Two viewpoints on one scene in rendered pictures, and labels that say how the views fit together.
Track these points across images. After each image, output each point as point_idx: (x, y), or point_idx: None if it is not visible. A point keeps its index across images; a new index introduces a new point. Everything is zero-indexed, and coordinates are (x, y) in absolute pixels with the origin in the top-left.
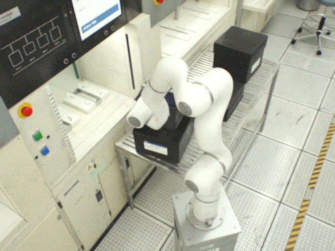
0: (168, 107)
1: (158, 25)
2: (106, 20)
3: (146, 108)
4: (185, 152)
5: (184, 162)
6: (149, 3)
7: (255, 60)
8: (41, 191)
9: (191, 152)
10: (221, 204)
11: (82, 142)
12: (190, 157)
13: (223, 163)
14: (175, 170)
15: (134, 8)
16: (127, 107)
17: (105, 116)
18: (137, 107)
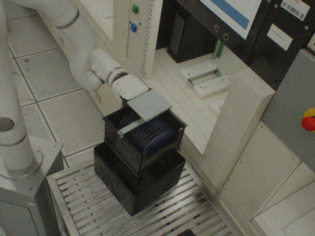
0: (75, 69)
1: (292, 158)
2: (224, 17)
3: (98, 62)
4: (105, 187)
5: (91, 177)
6: (294, 99)
7: None
8: (122, 47)
9: (100, 192)
10: (11, 176)
11: (167, 90)
12: (93, 187)
13: None
14: (88, 162)
15: (268, 65)
16: (199, 144)
17: (195, 120)
18: (103, 55)
